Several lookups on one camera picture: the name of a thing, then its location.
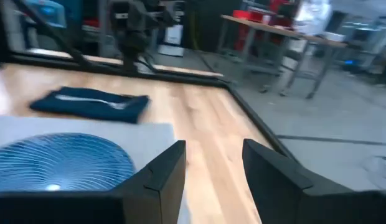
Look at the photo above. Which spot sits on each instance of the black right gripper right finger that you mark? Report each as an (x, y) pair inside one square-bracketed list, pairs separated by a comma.
[(274, 186)]

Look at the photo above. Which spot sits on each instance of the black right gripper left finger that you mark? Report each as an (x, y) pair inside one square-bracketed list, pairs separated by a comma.
[(162, 186)]

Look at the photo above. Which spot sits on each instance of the grey woven placemat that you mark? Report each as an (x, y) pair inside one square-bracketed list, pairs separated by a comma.
[(143, 137)]

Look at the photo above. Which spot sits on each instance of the blue patterned plate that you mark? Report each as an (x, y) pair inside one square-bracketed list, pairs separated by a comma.
[(62, 165)]

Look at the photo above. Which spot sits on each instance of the dark blue cloth napkin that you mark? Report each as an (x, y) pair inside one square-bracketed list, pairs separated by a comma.
[(87, 110)]

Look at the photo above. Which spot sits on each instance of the silver fork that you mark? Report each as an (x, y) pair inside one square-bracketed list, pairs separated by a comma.
[(93, 101)]

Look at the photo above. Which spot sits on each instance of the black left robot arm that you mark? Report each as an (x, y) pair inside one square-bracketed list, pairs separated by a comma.
[(134, 31)]

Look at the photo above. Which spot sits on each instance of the white floor-standing box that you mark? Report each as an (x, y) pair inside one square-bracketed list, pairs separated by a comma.
[(172, 39)]

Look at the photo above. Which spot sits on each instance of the wooden workbench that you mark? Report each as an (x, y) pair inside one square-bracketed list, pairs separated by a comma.
[(267, 27)]

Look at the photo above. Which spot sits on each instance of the tall black cabinet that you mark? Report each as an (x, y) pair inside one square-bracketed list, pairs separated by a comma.
[(211, 25)]

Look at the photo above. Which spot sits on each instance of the red plastic bin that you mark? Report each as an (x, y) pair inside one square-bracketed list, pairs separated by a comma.
[(241, 14)]

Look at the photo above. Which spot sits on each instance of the blue plastic cover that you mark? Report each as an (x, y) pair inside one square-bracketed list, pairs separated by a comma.
[(46, 11)]

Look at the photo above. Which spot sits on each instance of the black aluminium table frame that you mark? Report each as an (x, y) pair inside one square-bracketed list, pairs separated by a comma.
[(180, 77)]

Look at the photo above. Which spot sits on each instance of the black rack frame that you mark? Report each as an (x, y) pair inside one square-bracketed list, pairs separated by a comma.
[(367, 46)]

